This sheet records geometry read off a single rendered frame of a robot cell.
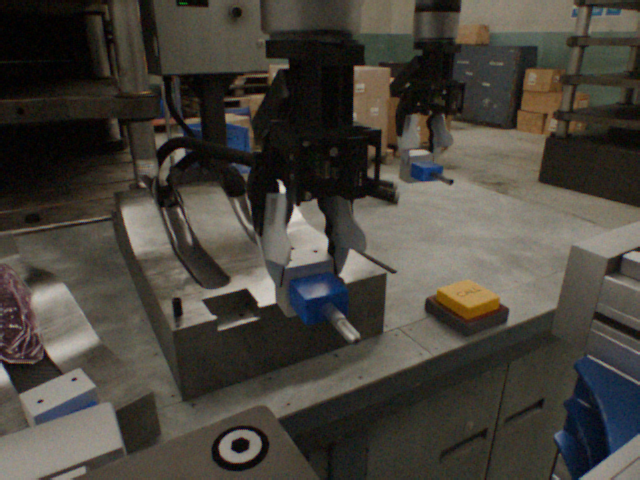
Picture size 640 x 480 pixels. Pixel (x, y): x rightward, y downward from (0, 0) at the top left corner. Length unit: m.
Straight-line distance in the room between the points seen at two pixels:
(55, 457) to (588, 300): 0.39
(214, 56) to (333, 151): 1.01
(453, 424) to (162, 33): 1.08
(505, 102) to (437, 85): 6.56
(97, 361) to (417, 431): 0.48
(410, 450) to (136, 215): 0.55
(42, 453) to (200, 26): 1.19
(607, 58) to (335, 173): 6.97
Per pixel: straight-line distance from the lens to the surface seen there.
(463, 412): 0.84
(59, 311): 0.59
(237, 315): 0.55
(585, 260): 0.44
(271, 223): 0.41
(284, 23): 0.36
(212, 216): 0.73
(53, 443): 0.24
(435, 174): 0.87
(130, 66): 1.16
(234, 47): 1.36
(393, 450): 0.77
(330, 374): 0.55
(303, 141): 0.36
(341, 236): 0.44
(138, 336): 0.66
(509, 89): 7.36
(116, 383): 0.49
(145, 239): 0.70
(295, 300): 0.43
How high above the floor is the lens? 1.15
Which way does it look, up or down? 24 degrees down
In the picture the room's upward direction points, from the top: straight up
